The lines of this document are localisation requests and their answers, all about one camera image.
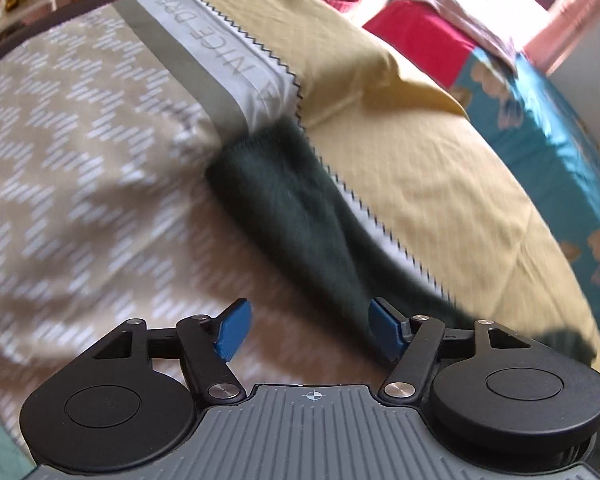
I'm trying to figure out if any dark green knit garment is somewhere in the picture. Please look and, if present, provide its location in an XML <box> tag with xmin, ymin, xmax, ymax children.
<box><xmin>206</xmin><ymin>119</ymin><xmax>600</xmax><ymax>364</ymax></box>

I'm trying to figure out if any beige yellow patterned quilt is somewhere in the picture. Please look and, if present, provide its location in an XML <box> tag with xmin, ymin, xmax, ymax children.
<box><xmin>0</xmin><ymin>0</ymin><xmax>600</xmax><ymax>422</ymax></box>

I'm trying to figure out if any blue floral blanket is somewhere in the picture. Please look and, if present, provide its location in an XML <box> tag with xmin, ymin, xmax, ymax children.
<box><xmin>451</xmin><ymin>48</ymin><xmax>600</xmax><ymax>328</ymax></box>

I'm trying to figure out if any red blanket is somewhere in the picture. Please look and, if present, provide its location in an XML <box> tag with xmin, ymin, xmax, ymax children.
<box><xmin>363</xmin><ymin>0</ymin><xmax>477</xmax><ymax>89</ymax></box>

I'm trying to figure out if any pinkish cloth on bed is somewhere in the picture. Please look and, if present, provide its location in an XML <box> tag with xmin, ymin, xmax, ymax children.
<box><xmin>412</xmin><ymin>0</ymin><xmax>517</xmax><ymax>75</ymax></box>

